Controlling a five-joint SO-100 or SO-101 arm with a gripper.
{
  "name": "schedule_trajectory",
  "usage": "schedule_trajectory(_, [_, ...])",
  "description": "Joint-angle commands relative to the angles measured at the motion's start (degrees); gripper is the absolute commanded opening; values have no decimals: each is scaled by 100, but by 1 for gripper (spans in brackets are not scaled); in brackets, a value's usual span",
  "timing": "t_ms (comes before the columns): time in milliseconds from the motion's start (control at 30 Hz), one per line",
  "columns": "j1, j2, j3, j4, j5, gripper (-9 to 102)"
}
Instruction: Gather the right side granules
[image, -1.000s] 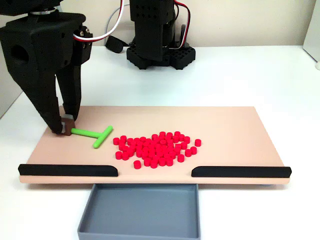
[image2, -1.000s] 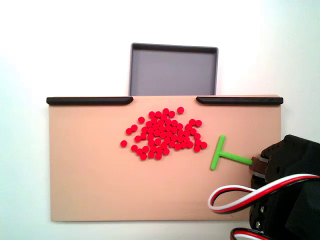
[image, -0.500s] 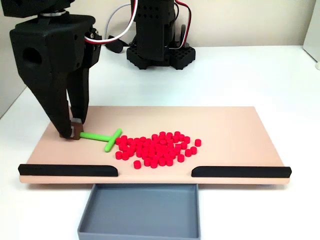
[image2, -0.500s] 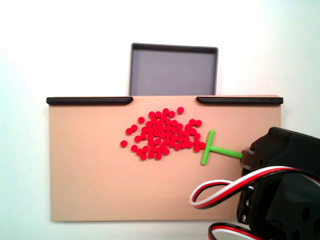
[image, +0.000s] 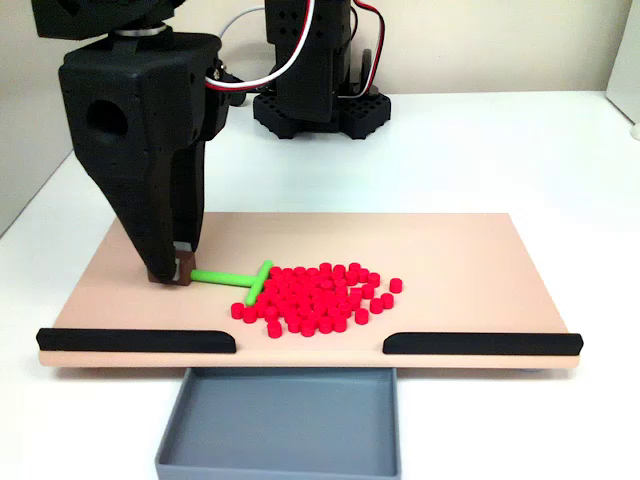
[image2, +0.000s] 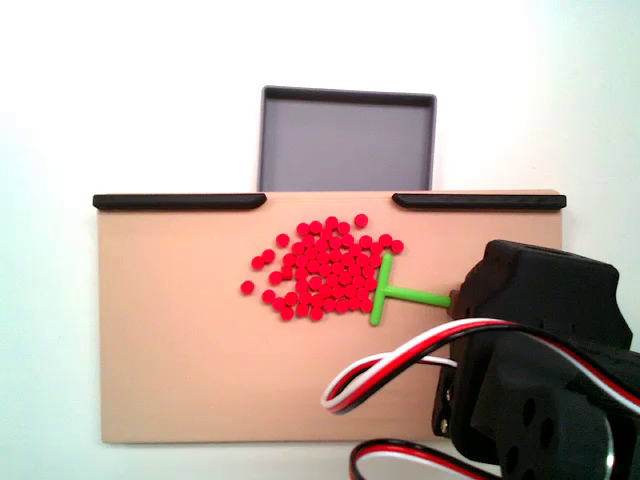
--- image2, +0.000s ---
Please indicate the tan rectangular board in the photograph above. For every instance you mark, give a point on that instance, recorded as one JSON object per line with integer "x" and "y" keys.
{"x": 175, "y": 350}

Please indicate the black edge bar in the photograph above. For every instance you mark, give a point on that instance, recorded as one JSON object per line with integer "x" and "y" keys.
{"x": 480, "y": 201}
{"x": 175, "y": 201}

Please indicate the grey plastic tray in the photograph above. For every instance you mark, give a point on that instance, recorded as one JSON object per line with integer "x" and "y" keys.
{"x": 345, "y": 145}

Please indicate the green T-shaped pusher tool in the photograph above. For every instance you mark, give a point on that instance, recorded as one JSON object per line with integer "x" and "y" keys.
{"x": 380, "y": 290}

